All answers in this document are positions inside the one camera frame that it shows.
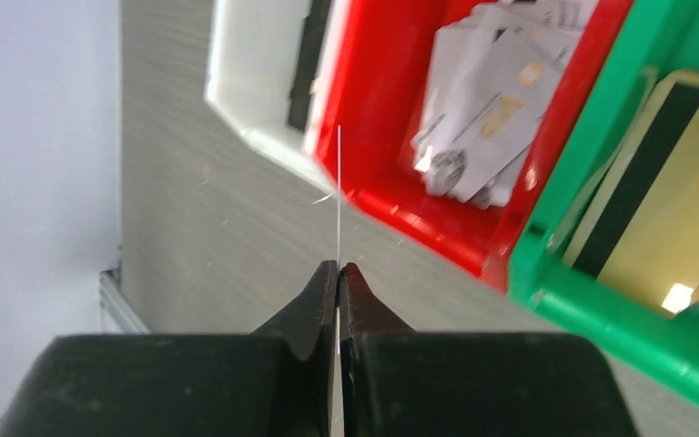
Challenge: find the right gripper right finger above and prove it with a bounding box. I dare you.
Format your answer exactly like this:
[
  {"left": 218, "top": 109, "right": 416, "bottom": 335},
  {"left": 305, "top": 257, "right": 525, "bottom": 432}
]
[{"left": 338, "top": 263, "right": 638, "bottom": 436}]

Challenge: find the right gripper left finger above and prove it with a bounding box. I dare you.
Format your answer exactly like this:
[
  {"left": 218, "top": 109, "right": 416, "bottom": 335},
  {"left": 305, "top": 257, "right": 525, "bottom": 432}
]
[{"left": 0, "top": 260, "right": 339, "bottom": 436}]

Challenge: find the thin white card edge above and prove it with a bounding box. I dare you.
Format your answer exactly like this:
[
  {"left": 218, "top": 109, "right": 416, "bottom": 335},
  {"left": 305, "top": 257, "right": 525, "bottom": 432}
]
[{"left": 331, "top": 125, "right": 344, "bottom": 436}]

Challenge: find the gold card in green bin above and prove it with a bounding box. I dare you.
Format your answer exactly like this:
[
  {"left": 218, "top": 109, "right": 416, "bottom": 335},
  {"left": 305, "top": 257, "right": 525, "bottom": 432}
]
[{"left": 562, "top": 70, "right": 699, "bottom": 316}]

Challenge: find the silver card in red bin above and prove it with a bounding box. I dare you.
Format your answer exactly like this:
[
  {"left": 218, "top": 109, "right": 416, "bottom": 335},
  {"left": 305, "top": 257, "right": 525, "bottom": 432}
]
[{"left": 411, "top": 1, "right": 596, "bottom": 208}]

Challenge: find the black card in white bin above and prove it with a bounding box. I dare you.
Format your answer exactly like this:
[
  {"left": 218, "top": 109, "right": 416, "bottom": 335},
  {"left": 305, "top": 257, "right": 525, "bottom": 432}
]
[{"left": 287, "top": 0, "right": 332, "bottom": 133}]

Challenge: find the red plastic bin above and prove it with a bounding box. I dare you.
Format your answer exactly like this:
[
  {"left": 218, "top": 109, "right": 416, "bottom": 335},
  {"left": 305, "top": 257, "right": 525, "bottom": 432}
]
[{"left": 308, "top": 0, "right": 632, "bottom": 293}]

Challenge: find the white plastic bin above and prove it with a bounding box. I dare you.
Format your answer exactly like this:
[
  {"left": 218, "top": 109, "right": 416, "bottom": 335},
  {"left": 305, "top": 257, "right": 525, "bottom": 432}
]
[{"left": 204, "top": 1, "right": 350, "bottom": 195}]

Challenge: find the green plastic bin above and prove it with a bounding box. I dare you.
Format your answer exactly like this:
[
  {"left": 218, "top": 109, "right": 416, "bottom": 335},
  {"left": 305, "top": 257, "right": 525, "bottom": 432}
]
[{"left": 508, "top": 1, "right": 699, "bottom": 407}]

